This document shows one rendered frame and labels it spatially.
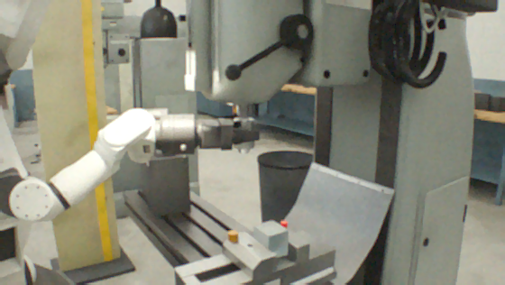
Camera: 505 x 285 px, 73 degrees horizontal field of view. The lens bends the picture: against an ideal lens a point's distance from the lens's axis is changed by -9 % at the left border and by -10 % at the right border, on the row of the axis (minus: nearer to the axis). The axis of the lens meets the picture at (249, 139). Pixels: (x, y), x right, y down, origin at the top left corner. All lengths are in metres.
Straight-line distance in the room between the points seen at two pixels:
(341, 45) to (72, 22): 1.87
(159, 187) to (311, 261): 0.56
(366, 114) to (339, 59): 0.26
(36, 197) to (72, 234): 1.94
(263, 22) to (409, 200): 0.61
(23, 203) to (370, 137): 0.84
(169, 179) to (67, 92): 1.37
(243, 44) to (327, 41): 0.20
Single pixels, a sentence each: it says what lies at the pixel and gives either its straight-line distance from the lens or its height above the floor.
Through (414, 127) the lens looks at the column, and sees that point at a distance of 1.01.
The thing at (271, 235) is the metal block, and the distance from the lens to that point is 0.80.
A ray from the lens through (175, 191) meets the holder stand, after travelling 1.22.
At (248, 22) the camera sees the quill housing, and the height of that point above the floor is 1.47.
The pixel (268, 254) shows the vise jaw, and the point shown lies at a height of 1.02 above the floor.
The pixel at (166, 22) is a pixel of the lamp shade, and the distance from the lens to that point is 0.72.
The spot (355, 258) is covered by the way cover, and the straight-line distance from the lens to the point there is 1.04.
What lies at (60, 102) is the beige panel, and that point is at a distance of 2.44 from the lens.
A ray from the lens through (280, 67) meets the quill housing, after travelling 0.76.
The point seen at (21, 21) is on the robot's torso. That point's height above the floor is 1.49.
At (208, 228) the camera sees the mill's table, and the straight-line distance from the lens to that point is 1.14.
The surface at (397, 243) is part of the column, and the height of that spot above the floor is 0.91.
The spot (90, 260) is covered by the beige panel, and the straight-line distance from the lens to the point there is 2.78.
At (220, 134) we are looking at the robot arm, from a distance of 0.79.
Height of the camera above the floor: 1.41
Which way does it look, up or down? 13 degrees down
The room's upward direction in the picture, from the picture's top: straight up
